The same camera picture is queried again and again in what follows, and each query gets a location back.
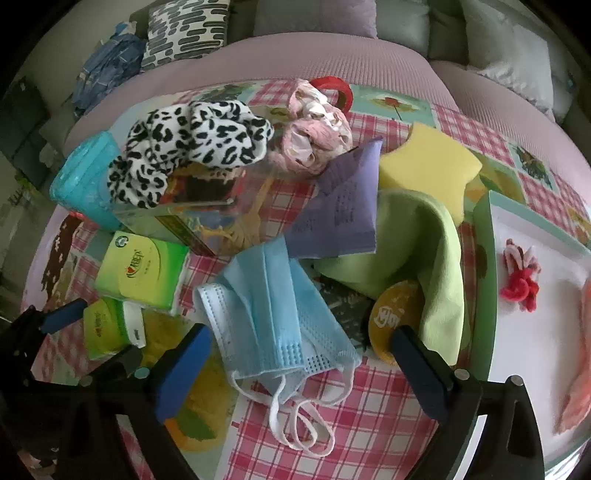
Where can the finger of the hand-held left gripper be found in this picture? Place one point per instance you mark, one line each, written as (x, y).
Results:
(122, 361)
(64, 316)

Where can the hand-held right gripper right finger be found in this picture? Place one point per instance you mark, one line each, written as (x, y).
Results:
(418, 369)

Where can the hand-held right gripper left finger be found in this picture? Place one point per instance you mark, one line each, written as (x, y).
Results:
(184, 369)

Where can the green tissue pack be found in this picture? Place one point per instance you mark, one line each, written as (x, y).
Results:
(106, 327)
(138, 272)

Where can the round orange lid container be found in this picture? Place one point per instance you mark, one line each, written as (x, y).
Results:
(392, 309)

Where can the blue face mask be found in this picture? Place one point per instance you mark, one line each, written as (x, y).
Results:
(263, 300)
(210, 300)

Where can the green cloth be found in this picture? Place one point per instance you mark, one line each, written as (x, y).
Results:
(415, 249)

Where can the white tray with green rim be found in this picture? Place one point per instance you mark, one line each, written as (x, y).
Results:
(545, 258)

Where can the yellow sponge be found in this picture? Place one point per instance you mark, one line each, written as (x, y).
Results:
(425, 161)

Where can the leopard print scrunchie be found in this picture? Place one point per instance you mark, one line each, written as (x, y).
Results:
(194, 134)

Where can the red block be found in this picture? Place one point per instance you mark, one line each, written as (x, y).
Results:
(344, 92)

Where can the checkered fruit print tablecloth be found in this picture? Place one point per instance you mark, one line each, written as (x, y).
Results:
(383, 406)

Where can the teal wipes pack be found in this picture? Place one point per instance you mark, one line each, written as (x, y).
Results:
(78, 184)

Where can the clear plastic box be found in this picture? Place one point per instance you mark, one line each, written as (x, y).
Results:
(207, 217)

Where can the pink cloth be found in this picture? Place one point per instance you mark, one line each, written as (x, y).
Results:
(579, 378)

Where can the purple packet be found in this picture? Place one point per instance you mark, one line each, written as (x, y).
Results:
(341, 203)

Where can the pink scrunchie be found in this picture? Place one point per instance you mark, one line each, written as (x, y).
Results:
(304, 138)

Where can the blue crumpled bag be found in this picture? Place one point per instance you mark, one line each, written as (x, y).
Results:
(111, 60)

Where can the black white patterned pillow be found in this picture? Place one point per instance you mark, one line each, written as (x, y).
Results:
(184, 32)

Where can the mauve ribbed sofa seat cover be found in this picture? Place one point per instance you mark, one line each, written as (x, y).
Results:
(277, 60)

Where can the light grey pillow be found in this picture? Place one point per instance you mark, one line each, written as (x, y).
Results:
(512, 50)

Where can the grey sofa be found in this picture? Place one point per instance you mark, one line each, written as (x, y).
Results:
(401, 23)

